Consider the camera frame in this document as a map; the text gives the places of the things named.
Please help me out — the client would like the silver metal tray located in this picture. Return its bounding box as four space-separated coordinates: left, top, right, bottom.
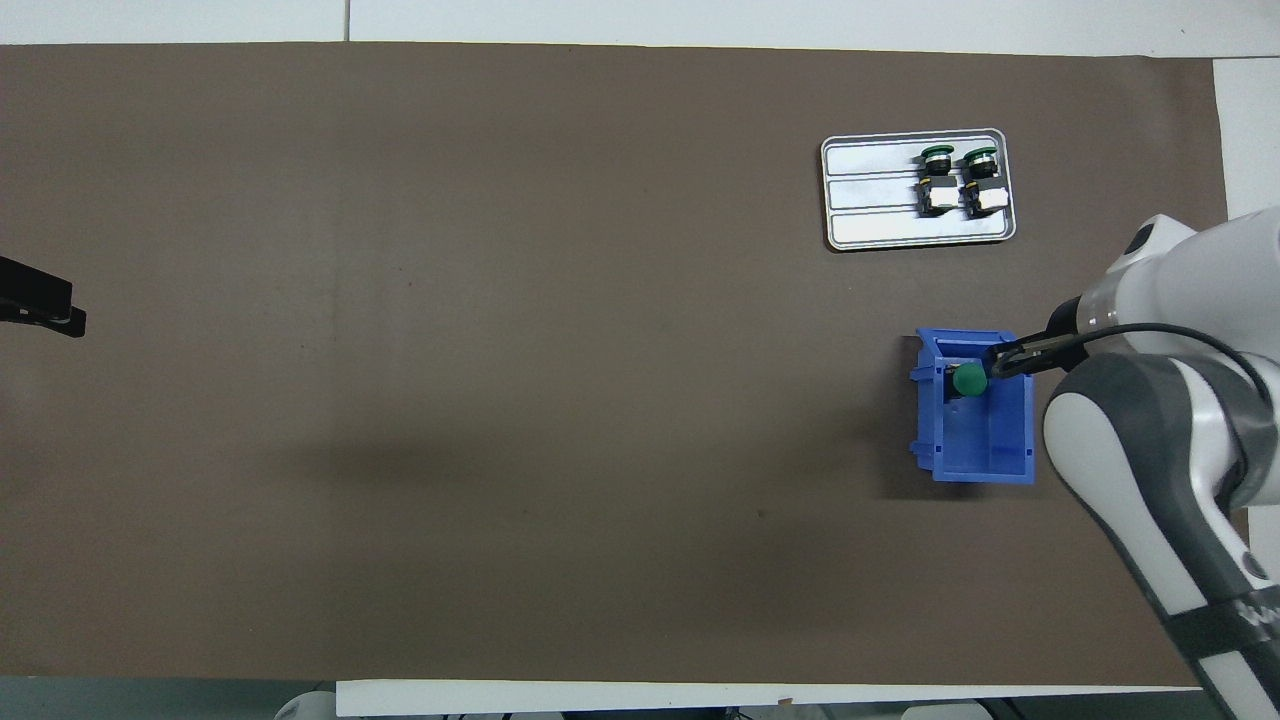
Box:
820 127 1018 253

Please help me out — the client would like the blue plastic storage bin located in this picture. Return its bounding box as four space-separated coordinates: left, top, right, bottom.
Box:
908 327 1037 486

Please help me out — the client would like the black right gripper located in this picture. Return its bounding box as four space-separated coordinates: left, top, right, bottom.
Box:
987 297 1086 381

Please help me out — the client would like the brown paper table mat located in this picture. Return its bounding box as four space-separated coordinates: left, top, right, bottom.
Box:
0 40 1259 689

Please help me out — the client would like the green push button switch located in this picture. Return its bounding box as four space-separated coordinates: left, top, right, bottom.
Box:
960 145 1009 218
945 360 991 401
915 144 959 217

